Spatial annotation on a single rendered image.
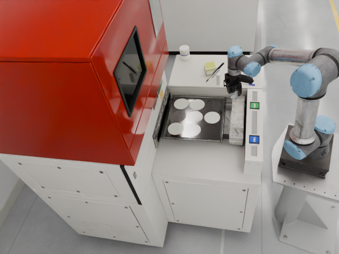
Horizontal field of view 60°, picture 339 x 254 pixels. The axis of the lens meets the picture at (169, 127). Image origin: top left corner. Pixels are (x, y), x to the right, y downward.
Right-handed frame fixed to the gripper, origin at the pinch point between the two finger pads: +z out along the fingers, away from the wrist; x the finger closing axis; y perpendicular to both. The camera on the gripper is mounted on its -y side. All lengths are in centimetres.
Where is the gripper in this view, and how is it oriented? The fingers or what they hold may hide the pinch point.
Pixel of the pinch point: (237, 97)
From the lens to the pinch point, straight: 181.5
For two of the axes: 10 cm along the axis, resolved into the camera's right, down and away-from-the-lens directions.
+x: 2.9, 7.0, -6.6
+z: 1.6, 6.4, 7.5
